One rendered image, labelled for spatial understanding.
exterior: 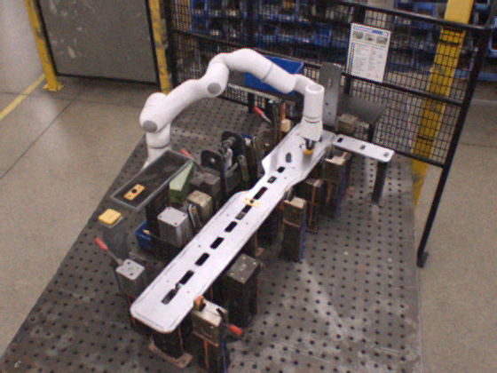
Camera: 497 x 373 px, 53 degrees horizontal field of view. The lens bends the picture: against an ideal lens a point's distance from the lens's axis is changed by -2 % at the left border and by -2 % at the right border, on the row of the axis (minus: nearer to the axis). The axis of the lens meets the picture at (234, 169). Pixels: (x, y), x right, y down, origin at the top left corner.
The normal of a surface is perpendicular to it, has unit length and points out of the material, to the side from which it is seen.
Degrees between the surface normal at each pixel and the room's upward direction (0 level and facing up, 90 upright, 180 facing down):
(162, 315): 0
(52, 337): 0
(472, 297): 0
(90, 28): 90
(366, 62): 90
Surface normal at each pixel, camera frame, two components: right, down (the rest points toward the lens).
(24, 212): -0.02, -0.78
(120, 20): -0.22, 0.63
